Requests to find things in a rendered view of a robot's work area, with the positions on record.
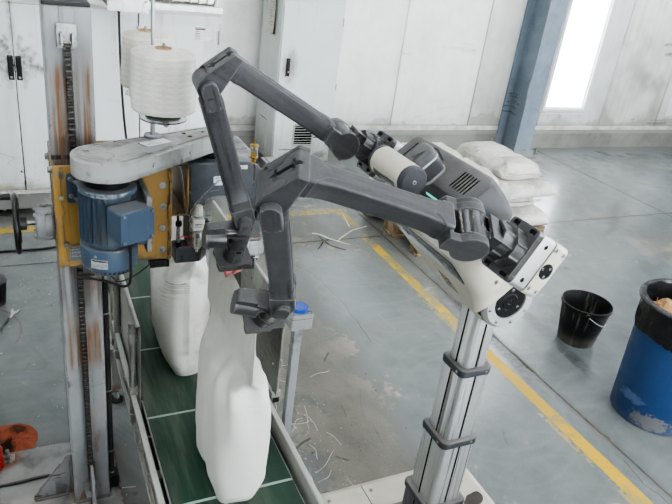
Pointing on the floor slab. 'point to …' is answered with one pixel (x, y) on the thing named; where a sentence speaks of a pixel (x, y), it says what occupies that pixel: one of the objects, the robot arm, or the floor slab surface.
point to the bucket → (582, 317)
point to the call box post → (291, 379)
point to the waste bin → (647, 364)
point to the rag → (17, 437)
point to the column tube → (55, 78)
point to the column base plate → (27, 459)
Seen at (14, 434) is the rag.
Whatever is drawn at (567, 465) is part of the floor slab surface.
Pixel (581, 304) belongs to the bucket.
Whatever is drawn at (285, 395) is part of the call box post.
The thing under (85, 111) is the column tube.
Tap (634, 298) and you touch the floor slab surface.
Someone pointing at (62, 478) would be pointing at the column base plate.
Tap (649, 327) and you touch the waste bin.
